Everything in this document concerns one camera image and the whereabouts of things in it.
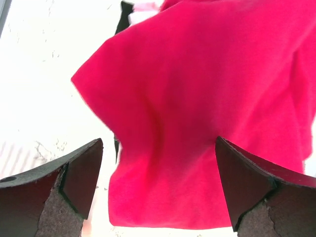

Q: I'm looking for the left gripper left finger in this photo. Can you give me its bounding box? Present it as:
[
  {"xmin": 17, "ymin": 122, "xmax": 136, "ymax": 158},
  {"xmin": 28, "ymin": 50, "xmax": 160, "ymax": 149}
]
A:
[{"xmin": 0, "ymin": 138, "xmax": 103, "ymax": 237}]

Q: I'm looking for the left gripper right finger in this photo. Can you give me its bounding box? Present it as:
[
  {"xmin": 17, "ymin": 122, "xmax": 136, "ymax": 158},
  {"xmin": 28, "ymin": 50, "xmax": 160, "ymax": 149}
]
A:
[{"xmin": 215, "ymin": 136, "xmax": 316, "ymax": 237}]

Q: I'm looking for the magenta t shirt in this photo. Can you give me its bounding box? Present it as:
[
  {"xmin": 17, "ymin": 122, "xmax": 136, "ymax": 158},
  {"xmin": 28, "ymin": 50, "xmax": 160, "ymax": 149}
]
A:
[{"xmin": 72, "ymin": 0, "xmax": 316, "ymax": 230}]

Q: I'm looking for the white t shirt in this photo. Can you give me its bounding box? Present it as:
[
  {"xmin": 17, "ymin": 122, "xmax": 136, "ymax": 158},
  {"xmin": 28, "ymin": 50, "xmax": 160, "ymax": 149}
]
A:
[{"xmin": 128, "ymin": 0, "xmax": 163, "ymax": 25}]

